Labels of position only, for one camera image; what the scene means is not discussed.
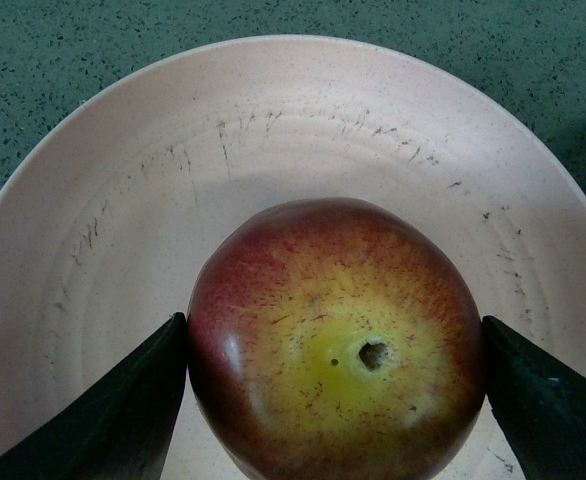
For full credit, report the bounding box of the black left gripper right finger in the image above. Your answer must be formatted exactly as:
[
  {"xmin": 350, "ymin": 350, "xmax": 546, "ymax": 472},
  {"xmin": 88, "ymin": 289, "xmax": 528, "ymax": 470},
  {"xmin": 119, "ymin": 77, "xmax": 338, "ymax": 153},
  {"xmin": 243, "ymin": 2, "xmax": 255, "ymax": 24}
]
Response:
[{"xmin": 482, "ymin": 316, "xmax": 586, "ymax": 479}]

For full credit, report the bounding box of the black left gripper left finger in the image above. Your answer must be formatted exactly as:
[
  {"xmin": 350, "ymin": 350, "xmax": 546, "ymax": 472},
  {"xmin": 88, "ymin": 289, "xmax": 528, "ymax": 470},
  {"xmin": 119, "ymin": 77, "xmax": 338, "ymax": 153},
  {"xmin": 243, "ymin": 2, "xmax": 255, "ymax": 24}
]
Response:
[{"xmin": 0, "ymin": 313, "xmax": 187, "ymax": 479}]

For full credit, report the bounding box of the red yellow apple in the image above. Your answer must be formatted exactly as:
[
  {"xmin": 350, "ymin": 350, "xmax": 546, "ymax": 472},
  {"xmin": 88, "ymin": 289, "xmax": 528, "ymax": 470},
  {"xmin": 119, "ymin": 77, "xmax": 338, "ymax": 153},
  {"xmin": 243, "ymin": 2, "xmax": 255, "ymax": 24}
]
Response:
[{"xmin": 188, "ymin": 198, "xmax": 485, "ymax": 479}]

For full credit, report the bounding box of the pink plate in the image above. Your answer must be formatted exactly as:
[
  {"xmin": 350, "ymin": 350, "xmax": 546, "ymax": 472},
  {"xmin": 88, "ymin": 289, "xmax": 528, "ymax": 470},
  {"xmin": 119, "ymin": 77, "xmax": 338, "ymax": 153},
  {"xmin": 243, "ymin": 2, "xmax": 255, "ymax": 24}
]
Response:
[{"xmin": 0, "ymin": 36, "xmax": 586, "ymax": 455}]

